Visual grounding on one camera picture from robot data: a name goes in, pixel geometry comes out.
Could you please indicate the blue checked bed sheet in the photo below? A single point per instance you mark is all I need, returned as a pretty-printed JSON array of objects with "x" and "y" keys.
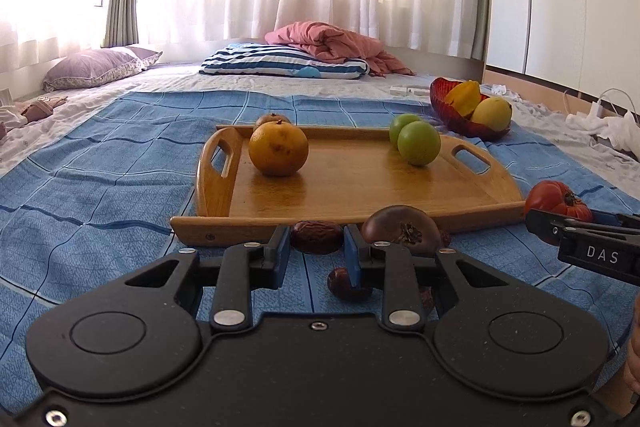
[{"x": 96, "y": 205}]

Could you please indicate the wooden serving tray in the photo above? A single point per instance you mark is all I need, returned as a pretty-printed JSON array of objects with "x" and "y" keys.
[{"x": 349, "y": 174}]

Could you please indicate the purple pillow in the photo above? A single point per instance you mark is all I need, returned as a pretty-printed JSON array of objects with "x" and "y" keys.
[{"x": 96, "y": 67}]

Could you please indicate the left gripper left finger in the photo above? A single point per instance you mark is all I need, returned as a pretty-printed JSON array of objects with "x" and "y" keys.
[{"x": 244, "y": 268}]

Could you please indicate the red glass fruit bowl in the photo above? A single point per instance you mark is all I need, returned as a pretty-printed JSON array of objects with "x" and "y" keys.
[{"x": 439, "y": 89}]

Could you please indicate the white crumpled cloth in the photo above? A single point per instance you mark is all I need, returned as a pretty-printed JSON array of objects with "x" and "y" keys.
[{"x": 622, "y": 133}]

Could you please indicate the person's hand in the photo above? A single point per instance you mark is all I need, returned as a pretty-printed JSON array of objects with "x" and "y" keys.
[{"x": 632, "y": 364}]

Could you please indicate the rear green apple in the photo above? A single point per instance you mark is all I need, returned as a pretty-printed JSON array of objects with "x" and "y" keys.
[{"x": 399, "y": 123}]

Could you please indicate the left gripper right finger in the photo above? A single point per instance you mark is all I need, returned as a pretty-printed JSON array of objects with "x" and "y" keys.
[{"x": 388, "y": 267}]

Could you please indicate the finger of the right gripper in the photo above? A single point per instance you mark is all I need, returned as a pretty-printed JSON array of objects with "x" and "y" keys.
[
  {"x": 565, "y": 226},
  {"x": 615, "y": 219}
]

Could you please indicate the pink white clothes pile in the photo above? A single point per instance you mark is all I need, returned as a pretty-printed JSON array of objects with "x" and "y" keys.
[{"x": 16, "y": 115}]

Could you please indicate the large orange fruit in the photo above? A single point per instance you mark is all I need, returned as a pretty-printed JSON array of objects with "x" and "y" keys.
[{"x": 278, "y": 148}]

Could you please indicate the small orange fruit behind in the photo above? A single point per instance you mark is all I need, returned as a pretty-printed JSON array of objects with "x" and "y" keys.
[{"x": 271, "y": 117}]

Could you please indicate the front green apple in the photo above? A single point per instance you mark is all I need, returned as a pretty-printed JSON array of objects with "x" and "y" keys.
[{"x": 418, "y": 143}]

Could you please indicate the yellow starfruit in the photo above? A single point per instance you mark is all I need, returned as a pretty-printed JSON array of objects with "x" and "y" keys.
[{"x": 464, "y": 98}]

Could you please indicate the blue white striped pillow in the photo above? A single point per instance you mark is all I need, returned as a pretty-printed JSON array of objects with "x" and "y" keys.
[{"x": 275, "y": 60}]

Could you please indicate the dark purple tomato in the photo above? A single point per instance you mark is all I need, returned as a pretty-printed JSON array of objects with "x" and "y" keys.
[{"x": 406, "y": 226}]

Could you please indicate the yellow mango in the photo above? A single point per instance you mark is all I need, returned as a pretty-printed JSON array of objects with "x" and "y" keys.
[{"x": 494, "y": 113}]

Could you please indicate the green apple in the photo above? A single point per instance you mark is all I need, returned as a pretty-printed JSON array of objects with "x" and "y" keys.
[
  {"x": 418, "y": 143},
  {"x": 399, "y": 123}
]

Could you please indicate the dried red date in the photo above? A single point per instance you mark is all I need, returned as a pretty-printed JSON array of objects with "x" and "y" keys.
[
  {"x": 426, "y": 299},
  {"x": 339, "y": 284},
  {"x": 317, "y": 237}
]

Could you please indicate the pink crumpled blanket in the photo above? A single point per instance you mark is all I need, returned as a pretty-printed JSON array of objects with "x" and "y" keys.
[{"x": 336, "y": 45}]

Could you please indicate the red ribbed tomato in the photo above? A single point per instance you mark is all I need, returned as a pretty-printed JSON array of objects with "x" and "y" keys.
[{"x": 549, "y": 201}]

